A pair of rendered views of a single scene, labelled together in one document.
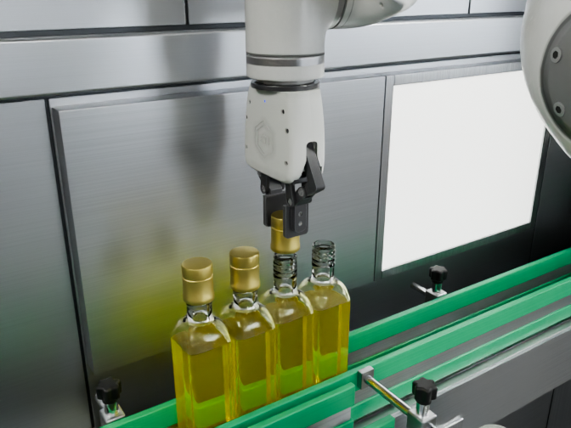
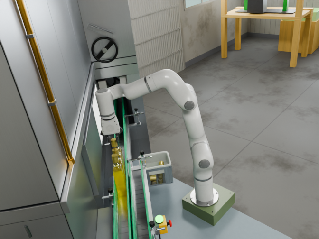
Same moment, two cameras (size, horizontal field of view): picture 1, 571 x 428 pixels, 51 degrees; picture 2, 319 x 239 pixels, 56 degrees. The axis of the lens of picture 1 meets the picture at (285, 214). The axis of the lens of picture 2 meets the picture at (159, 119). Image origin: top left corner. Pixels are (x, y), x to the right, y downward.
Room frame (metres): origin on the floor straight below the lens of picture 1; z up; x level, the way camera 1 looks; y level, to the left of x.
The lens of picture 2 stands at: (-0.33, 1.17, 2.29)
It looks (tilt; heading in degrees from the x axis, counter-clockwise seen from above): 29 degrees down; 299
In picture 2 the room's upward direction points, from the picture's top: 7 degrees counter-clockwise
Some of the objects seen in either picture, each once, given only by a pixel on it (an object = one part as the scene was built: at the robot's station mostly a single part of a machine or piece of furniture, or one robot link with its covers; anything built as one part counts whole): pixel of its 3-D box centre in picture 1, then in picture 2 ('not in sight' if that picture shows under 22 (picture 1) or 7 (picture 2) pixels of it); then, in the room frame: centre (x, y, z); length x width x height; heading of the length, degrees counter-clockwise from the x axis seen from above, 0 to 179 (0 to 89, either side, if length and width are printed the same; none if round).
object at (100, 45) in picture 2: not in sight; (104, 49); (1.17, -0.75, 1.66); 0.21 x 0.05 x 0.21; 33
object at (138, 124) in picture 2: not in sight; (135, 120); (0.96, -0.69, 1.07); 0.17 x 0.05 x 0.23; 33
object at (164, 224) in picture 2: not in sight; (160, 225); (0.31, 0.17, 0.96); 0.07 x 0.07 x 0.07; 33
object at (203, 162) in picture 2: not in sight; (202, 163); (0.19, -0.21, 1.14); 0.19 x 0.12 x 0.24; 118
